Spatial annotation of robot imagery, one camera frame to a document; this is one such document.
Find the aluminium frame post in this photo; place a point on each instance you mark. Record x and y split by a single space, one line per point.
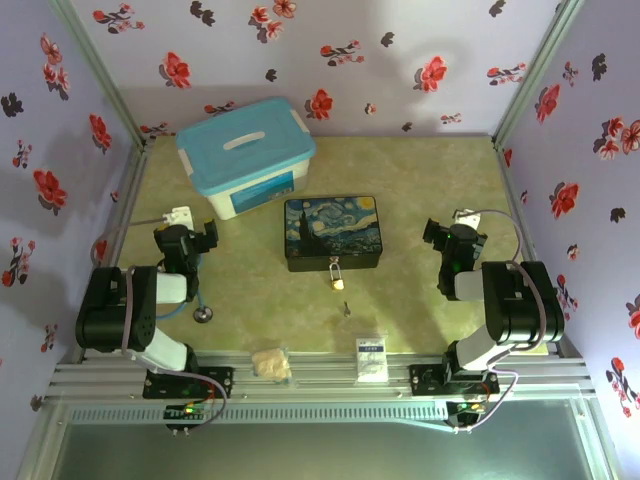
100 75
535 75

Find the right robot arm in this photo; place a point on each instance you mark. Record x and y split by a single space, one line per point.
520 300

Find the green circuit board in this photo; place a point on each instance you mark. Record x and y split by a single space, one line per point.
186 411

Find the small white labelled packet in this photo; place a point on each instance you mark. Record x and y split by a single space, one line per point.
372 357

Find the clear bag with beige contents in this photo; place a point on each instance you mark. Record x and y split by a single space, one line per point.
271 365

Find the blue tube stethoscope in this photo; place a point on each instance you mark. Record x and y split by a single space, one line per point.
202 314

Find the aluminium frame rail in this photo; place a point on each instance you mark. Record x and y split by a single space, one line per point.
320 385

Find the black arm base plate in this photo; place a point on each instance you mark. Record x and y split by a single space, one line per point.
425 380
220 382

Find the black circuit board with leds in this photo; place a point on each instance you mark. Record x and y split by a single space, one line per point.
467 410

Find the blue lidded plastic storage box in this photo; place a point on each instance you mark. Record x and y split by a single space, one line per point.
240 150

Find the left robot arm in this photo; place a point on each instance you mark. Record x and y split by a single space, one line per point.
107 310

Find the starry night painted box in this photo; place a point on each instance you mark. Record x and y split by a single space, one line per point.
330 227

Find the small brass padlock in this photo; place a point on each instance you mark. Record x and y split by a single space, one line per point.
338 284

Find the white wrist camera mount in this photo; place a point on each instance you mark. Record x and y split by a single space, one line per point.
467 216
177 216

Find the small metal key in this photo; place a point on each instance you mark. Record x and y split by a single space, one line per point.
346 309

